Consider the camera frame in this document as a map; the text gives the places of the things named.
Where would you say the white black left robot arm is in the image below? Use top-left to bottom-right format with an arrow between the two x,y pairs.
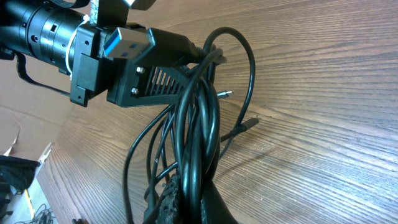
1,1 -> 202,107

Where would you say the thin black USB-C cable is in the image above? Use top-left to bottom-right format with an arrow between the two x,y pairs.
123,26 -> 260,224

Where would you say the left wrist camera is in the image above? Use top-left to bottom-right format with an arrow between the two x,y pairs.
90,0 -> 156,27

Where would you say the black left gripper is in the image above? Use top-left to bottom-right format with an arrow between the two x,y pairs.
70,24 -> 193,108

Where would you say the cardboard wall panel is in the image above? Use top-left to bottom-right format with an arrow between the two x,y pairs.
1,60 -> 75,161

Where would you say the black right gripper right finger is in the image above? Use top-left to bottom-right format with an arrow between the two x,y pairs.
201,180 -> 238,224

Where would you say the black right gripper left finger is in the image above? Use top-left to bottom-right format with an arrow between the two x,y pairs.
155,174 -> 183,224

